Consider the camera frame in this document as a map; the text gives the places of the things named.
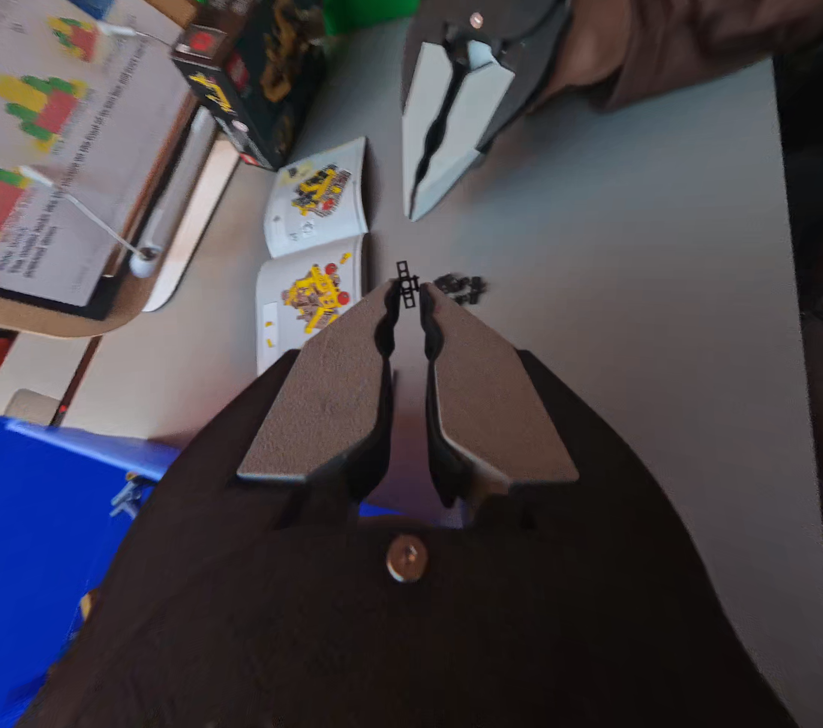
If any black lego set box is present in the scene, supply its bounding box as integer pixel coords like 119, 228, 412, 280
170, 0, 327, 171

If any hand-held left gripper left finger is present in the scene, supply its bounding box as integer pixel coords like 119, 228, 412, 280
235, 280, 401, 502

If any heap of black lego links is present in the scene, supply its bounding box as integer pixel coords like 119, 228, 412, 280
433, 272, 490, 309

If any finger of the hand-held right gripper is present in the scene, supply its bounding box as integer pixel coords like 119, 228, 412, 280
401, 40, 463, 222
410, 40, 517, 222

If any blue plastic bin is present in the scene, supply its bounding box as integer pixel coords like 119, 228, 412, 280
0, 416, 184, 728

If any white flat board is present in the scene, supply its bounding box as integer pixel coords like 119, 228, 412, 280
140, 108, 243, 314

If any white rod with round end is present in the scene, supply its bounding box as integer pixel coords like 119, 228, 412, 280
18, 164, 163, 280

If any printed sheet with brick pictures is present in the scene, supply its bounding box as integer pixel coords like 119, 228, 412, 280
0, 0, 197, 308

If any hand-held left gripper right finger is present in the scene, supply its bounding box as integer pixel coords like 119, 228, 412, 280
418, 282, 581, 524

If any black lego track link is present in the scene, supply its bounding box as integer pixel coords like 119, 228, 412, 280
395, 260, 423, 309

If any lego instruction booklet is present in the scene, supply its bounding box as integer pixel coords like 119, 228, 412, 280
255, 137, 374, 379

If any person's right hand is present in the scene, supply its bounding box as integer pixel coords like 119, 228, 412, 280
530, 0, 637, 113

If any printed sheet on clipboard stand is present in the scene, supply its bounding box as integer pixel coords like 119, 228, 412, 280
0, 0, 200, 340

